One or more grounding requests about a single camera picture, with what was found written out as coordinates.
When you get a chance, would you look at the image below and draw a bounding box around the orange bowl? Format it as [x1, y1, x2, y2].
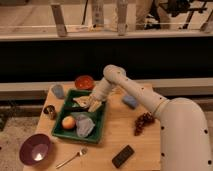
[74, 75, 94, 90]

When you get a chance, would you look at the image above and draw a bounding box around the metal spoon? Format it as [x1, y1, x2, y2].
[56, 148, 88, 169]

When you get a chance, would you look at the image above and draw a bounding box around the orange apple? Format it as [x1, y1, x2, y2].
[62, 116, 76, 129]

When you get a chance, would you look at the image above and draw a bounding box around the green plastic tray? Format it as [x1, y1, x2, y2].
[52, 89, 105, 144]

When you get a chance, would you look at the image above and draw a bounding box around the bunch of red grapes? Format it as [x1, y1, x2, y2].
[134, 113, 155, 136]

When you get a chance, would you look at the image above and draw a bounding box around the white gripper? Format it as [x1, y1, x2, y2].
[74, 79, 110, 112]

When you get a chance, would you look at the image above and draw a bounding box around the black remote control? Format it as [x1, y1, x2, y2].
[112, 145, 134, 168]

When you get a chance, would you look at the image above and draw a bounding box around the black handled brush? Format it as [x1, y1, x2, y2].
[64, 106, 88, 112]

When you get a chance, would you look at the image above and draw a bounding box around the grey crumpled cloth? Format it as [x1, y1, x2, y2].
[73, 113, 95, 138]

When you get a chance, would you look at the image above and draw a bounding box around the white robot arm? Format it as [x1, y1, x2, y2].
[86, 65, 213, 171]

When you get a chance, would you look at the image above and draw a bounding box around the purple bowl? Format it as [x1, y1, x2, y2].
[19, 134, 51, 166]

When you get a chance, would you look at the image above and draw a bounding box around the light blue cup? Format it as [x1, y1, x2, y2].
[51, 84, 64, 99]

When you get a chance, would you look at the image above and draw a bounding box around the blue sponge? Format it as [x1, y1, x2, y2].
[122, 95, 138, 109]

